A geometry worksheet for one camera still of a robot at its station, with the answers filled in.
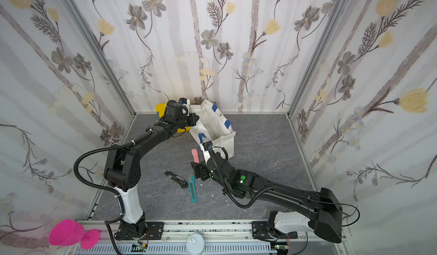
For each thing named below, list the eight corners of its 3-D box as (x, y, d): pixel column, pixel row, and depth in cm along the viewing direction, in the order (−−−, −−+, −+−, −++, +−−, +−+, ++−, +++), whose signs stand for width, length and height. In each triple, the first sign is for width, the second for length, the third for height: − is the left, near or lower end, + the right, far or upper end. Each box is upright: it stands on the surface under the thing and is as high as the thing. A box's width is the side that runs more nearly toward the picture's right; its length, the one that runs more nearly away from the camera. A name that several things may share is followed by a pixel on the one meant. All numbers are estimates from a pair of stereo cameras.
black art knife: (165, 175, 93) (164, 173, 91) (170, 169, 95) (169, 168, 94) (185, 189, 88) (184, 188, 86) (190, 183, 90) (189, 181, 88)
